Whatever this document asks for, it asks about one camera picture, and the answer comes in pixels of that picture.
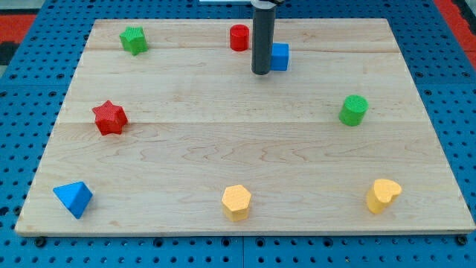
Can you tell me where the blue cube block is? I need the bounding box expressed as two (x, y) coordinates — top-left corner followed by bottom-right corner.
(271, 43), (289, 71)

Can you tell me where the yellow hexagon block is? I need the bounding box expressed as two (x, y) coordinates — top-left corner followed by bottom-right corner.
(222, 185), (252, 222)

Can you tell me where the light wooden board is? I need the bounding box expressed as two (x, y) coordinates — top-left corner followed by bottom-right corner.
(15, 19), (475, 237)

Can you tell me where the red cylinder block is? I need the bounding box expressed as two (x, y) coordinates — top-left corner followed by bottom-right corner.
(229, 24), (249, 51)

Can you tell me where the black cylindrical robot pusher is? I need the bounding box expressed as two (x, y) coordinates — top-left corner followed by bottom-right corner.
(251, 0), (277, 75)

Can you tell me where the green cylinder block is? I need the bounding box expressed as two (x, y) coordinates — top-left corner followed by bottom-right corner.
(338, 95), (369, 127)

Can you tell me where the red star block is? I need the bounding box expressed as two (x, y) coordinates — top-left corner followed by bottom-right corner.
(92, 100), (128, 135)

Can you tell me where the green star block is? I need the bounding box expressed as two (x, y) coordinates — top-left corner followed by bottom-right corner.
(119, 26), (148, 56)

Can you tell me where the yellow heart block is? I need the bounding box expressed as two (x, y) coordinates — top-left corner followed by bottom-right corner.
(366, 179), (402, 214)

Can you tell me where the blue triangular prism block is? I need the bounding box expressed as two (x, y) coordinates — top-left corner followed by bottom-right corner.
(53, 182), (93, 219)

